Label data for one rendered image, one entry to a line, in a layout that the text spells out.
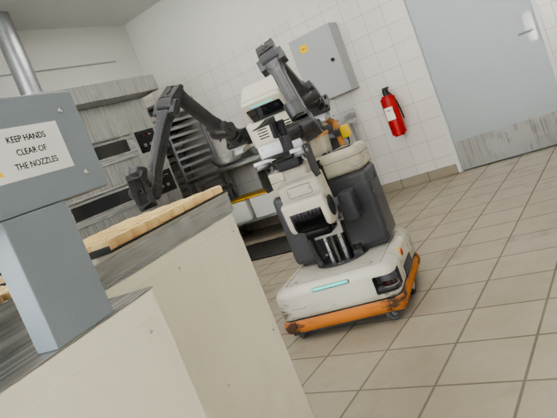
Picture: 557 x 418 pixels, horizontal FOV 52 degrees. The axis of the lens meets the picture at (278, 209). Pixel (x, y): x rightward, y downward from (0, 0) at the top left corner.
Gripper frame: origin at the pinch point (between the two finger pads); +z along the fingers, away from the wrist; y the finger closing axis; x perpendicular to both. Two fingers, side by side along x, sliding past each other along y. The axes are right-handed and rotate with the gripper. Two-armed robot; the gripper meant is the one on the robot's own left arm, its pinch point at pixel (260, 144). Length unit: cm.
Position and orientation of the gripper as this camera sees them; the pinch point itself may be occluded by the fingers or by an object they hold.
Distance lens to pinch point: 183.9
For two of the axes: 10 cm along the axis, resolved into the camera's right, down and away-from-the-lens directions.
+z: -8.5, 3.9, -3.7
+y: 3.6, 9.2, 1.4
